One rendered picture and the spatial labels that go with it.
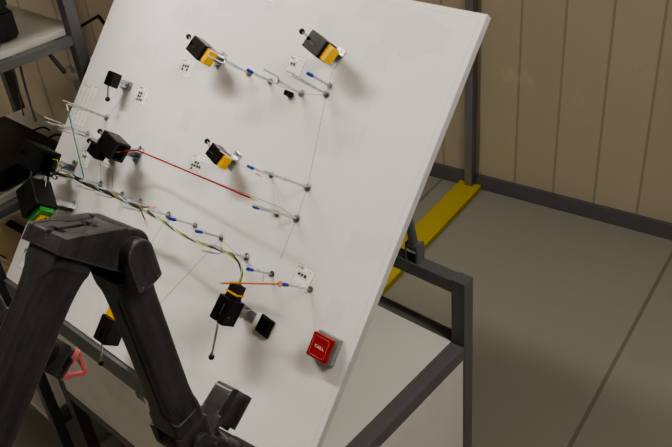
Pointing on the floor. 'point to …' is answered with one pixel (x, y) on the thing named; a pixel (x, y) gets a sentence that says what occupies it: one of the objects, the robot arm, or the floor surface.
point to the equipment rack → (47, 397)
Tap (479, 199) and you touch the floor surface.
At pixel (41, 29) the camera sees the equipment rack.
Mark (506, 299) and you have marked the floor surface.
